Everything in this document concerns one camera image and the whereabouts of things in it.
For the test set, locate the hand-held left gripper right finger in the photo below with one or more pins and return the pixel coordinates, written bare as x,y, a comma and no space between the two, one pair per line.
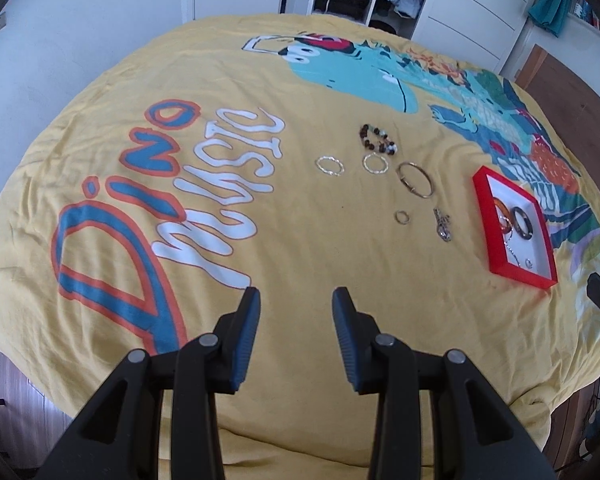
347,335

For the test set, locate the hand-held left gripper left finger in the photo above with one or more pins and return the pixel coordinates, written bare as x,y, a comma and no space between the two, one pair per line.
244,332

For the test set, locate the silver pendant charm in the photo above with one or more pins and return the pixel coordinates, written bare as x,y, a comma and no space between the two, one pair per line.
442,227

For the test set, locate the red jewelry tray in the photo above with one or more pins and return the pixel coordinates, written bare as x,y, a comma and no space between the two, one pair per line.
505,191

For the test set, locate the thin metal bangle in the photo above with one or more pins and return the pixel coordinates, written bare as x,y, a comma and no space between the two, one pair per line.
404,180

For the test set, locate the yellow printed blanket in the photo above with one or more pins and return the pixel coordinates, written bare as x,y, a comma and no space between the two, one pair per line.
290,240

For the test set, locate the dark tortoiseshell bangle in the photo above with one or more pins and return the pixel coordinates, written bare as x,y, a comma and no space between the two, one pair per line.
516,222

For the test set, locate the orange amber bangle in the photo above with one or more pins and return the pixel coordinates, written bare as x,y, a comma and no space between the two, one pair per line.
501,206

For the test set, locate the wooden headboard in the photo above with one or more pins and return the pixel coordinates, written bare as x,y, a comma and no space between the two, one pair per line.
575,95

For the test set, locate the row of books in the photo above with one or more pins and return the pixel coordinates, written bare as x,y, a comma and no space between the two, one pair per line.
592,17

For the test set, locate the teal hanging cloth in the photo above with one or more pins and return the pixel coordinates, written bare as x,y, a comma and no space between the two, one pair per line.
552,2

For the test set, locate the white wardrobe door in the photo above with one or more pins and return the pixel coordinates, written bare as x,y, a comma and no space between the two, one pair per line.
472,10

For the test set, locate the dark folded clothes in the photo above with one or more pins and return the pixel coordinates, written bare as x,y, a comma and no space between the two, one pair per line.
341,2

